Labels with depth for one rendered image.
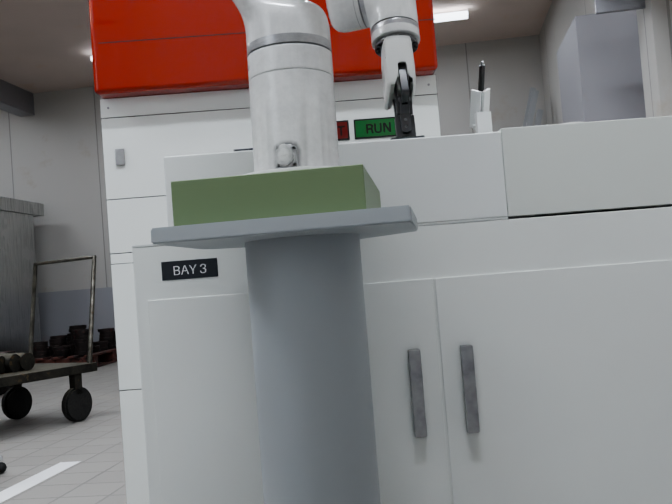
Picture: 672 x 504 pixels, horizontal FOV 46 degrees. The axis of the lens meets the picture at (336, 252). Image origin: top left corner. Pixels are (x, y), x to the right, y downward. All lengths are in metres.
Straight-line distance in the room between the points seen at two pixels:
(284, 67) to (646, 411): 0.79
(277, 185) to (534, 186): 0.50
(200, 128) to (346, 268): 0.98
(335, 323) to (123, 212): 1.02
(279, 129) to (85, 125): 9.93
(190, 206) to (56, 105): 10.20
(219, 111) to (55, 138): 9.21
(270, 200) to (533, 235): 0.50
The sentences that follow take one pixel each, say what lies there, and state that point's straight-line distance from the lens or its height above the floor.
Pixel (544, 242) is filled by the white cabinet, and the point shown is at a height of 0.77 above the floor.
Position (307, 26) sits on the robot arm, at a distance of 1.12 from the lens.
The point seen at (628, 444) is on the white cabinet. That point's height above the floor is 0.44.
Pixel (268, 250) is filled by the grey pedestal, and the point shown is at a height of 0.78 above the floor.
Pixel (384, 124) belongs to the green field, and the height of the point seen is 1.11.
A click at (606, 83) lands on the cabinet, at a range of 5.51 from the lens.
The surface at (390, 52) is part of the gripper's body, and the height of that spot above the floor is 1.11.
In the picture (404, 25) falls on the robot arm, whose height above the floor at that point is 1.16.
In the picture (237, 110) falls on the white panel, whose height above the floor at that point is 1.17.
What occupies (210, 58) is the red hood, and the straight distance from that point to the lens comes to 1.95.
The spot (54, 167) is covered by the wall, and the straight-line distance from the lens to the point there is 11.08.
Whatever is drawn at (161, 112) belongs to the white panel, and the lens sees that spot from 1.99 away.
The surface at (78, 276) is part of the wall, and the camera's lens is 10.84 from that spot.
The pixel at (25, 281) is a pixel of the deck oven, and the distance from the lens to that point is 10.36.
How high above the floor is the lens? 0.74
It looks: 2 degrees up
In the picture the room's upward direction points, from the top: 4 degrees counter-clockwise
